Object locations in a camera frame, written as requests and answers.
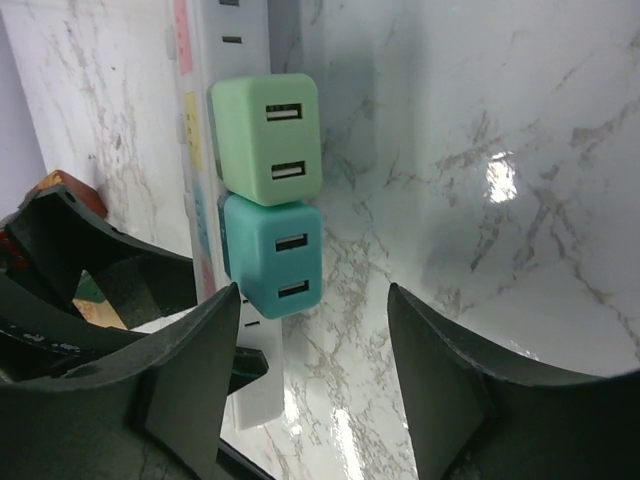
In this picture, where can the green small adapter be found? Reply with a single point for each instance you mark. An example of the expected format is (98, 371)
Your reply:
(267, 131)

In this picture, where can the red cube plug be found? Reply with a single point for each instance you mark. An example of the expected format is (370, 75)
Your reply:
(87, 194)

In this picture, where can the white long power strip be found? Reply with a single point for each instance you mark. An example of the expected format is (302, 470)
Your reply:
(209, 41)

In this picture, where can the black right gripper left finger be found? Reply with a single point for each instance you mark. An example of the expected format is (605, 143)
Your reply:
(151, 410)

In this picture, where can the teal small adapter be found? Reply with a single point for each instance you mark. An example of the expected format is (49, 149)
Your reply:
(274, 253)

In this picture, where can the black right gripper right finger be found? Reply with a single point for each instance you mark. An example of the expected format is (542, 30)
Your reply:
(477, 410)

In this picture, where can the beige cube plug dragon print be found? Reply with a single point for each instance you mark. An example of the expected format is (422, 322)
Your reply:
(100, 314)

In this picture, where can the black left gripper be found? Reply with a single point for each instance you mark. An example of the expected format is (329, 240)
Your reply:
(47, 246)

